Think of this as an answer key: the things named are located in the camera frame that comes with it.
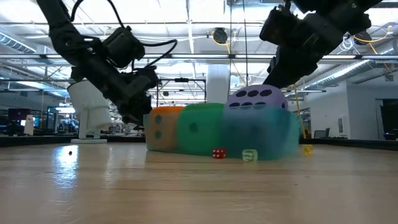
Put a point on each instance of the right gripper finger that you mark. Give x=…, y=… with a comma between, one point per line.
x=287, y=74
x=270, y=76

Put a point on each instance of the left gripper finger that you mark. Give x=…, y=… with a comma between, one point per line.
x=130, y=113
x=147, y=104

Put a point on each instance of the purple foam die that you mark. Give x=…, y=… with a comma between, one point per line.
x=258, y=98

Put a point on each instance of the orange foam die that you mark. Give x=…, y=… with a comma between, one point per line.
x=164, y=130

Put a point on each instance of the green foam die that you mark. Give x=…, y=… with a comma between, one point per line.
x=199, y=130

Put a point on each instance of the teal translucent plastic bin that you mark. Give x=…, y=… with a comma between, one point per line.
x=280, y=140

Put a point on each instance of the small yellow die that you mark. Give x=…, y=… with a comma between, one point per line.
x=308, y=149

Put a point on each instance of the small clear green die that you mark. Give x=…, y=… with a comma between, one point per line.
x=250, y=155

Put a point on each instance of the small red die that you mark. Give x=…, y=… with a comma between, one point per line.
x=219, y=153

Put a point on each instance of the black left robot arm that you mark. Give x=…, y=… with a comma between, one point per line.
x=59, y=34

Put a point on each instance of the dark monitor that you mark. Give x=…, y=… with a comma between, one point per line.
x=390, y=115

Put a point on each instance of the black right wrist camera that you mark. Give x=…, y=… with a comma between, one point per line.
x=278, y=26

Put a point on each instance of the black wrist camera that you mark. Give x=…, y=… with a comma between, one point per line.
x=124, y=46
x=278, y=26

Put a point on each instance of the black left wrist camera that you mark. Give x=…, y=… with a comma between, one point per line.
x=124, y=46

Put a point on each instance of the black background gantry frame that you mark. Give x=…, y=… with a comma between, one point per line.
x=182, y=80

